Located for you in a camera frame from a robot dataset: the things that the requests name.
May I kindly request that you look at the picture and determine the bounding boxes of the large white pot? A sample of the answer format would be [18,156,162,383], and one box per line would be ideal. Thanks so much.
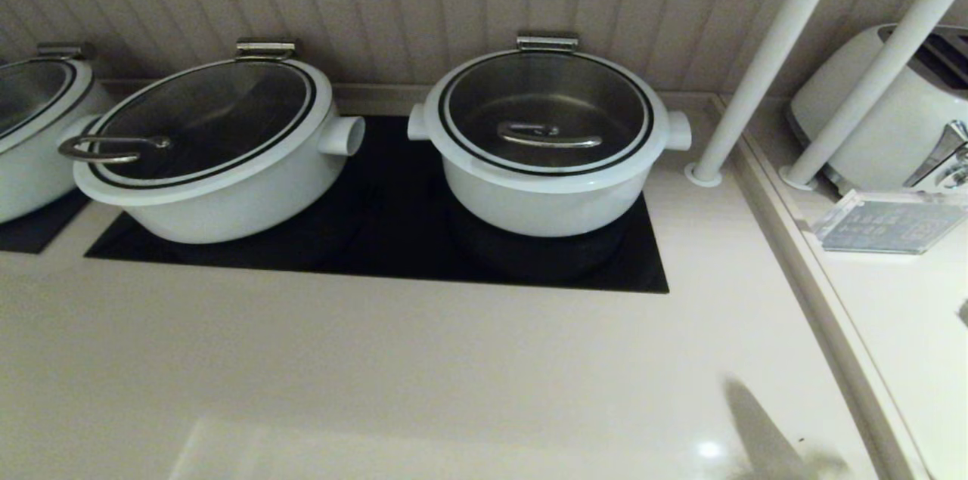
[72,58,366,245]

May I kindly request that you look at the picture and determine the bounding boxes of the glass lid with white rim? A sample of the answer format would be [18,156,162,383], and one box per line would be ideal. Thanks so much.
[423,49,670,178]

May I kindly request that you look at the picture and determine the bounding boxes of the clear acrylic sign holder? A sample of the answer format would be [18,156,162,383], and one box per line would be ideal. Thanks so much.
[811,190,968,255]

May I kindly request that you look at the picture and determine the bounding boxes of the dull metal hinge bracket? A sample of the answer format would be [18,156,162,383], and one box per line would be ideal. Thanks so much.
[34,42,96,62]

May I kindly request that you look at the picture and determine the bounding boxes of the wide black induction cooktop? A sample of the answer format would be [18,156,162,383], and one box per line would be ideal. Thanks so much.
[85,115,670,294]

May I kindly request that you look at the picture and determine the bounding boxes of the narrow black induction cooktop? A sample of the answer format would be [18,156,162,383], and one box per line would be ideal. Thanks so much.
[0,189,92,255]

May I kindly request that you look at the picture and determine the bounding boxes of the white pot cut by frame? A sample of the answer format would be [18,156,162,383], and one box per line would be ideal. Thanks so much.
[0,58,114,225]

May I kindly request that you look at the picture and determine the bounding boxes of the white slanted pole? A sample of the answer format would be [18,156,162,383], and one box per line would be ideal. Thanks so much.
[684,0,855,188]
[779,0,968,191]

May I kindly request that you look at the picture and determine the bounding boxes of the small white pot steel rim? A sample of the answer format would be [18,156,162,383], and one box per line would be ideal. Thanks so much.
[406,49,692,238]

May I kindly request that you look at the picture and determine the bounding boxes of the large pot metal hinge bracket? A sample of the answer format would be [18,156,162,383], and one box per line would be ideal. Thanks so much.
[235,39,296,63]

